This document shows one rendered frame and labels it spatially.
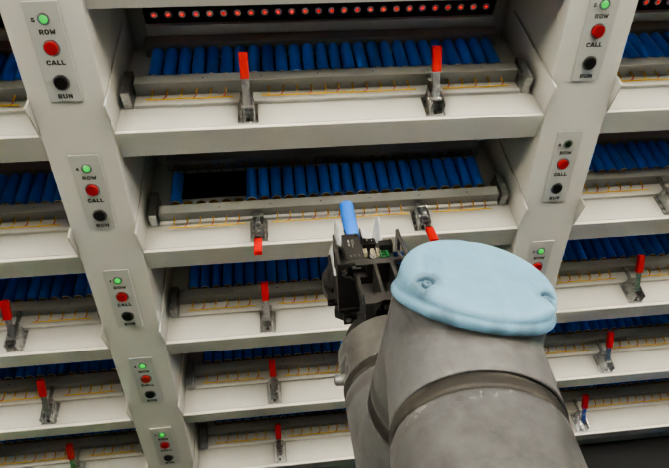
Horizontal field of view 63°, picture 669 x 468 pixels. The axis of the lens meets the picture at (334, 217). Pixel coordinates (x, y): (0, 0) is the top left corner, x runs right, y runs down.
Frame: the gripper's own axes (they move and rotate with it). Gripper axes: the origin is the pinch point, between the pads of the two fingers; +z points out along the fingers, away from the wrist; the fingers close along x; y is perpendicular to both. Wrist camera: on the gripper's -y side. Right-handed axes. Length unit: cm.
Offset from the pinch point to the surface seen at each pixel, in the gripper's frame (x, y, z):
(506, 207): -29.3, -10.2, 20.5
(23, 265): 49, -11, 17
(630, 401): -70, -71, 23
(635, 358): -64, -52, 20
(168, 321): 30.7, -28.9, 21.5
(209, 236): 20.5, -9.8, 18.9
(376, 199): -7.0, -6.9, 21.2
